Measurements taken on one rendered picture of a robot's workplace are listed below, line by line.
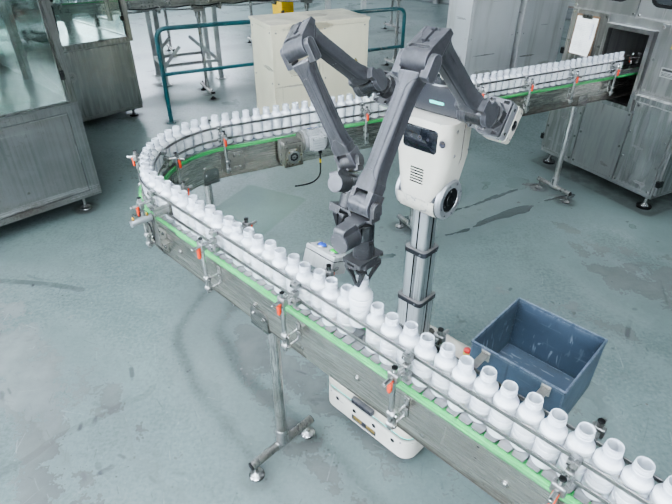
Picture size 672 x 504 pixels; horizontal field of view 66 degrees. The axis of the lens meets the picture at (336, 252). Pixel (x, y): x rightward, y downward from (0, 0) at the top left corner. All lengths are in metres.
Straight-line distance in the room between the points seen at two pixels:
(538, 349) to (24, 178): 3.70
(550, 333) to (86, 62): 5.61
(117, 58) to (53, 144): 2.39
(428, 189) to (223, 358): 1.62
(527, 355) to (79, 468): 2.00
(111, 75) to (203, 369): 4.37
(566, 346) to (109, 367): 2.32
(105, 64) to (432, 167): 5.16
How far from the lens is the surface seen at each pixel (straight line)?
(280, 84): 5.53
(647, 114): 4.88
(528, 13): 7.96
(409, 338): 1.43
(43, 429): 3.00
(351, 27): 5.77
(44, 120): 4.41
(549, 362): 2.05
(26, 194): 4.52
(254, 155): 3.07
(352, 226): 1.30
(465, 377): 1.37
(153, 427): 2.80
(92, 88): 6.58
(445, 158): 1.87
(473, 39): 7.39
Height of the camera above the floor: 2.10
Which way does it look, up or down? 34 degrees down
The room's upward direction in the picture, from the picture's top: straight up
